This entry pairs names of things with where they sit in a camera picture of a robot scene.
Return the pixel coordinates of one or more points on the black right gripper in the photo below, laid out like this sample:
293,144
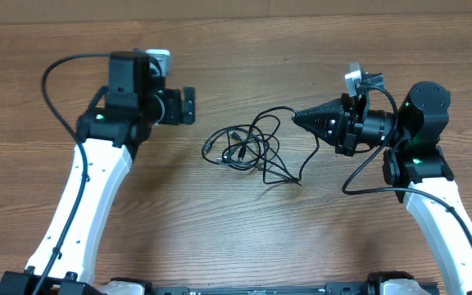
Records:
343,114

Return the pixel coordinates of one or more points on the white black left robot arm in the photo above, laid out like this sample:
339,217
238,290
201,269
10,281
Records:
107,136

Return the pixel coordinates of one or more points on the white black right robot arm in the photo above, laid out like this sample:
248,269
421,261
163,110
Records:
414,166

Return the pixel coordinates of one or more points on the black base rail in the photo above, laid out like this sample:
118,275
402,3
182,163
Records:
382,282

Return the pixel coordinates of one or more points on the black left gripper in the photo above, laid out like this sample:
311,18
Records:
175,115

